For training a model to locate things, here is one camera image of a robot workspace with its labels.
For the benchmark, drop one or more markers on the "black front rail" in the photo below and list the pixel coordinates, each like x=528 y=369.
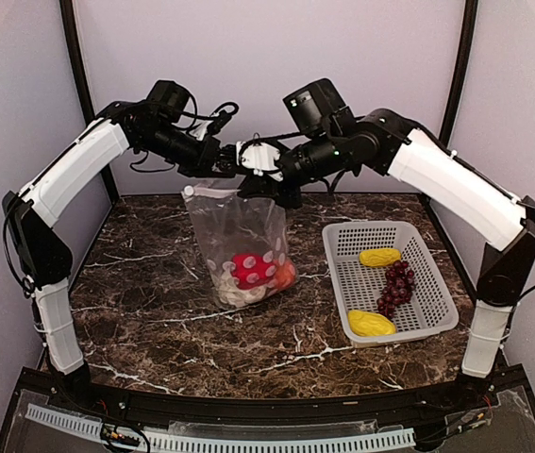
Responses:
x=414 y=405

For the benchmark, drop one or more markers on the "yellow vegetable toy front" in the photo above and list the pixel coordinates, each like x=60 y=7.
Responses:
x=370 y=324

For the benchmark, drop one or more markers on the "orange pumpkin toy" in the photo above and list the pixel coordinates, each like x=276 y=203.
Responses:
x=285 y=275

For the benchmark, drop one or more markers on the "white slotted cable duct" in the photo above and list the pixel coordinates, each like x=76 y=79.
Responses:
x=182 y=437

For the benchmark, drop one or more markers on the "black frame post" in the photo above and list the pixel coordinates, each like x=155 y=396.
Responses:
x=467 y=31
x=67 y=13

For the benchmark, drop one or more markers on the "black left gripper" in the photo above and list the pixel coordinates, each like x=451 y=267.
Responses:
x=203 y=166

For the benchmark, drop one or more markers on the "white cauliflower toy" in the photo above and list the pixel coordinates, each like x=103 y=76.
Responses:
x=230 y=295

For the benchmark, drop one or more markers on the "left black frame post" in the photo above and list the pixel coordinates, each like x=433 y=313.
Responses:
x=67 y=13

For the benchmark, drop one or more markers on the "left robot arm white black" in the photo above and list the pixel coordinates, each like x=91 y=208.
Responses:
x=37 y=253

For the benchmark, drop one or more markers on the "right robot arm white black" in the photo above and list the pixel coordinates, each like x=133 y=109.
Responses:
x=395 y=146

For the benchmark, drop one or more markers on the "red bell pepper toy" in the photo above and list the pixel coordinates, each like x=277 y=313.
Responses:
x=252 y=270

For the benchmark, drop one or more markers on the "right black frame post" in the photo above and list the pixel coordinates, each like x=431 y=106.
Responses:
x=467 y=31

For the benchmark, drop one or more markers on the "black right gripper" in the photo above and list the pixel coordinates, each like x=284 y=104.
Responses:
x=265 y=186

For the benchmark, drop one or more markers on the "dark red grape bunch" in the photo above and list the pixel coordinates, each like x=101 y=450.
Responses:
x=398 y=288

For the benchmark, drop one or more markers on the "clear zip top bag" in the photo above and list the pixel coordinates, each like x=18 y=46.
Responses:
x=225 y=225

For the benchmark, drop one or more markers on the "white plastic basket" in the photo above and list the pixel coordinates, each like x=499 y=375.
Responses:
x=431 y=310

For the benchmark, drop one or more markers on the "yellow vegetable toy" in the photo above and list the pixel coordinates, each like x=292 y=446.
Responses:
x=380 y=257
x=370 y=324

